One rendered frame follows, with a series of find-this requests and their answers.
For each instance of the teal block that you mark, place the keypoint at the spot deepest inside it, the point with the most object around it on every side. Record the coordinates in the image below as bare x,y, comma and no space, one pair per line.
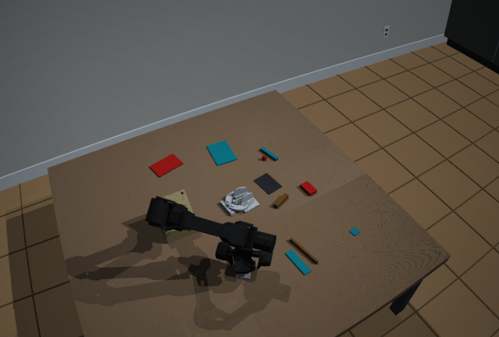
268,153

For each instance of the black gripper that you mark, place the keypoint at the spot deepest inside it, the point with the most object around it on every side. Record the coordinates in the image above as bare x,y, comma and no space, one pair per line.
225,252

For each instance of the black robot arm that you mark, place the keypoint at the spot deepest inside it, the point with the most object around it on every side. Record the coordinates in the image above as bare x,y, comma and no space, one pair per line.
162,214

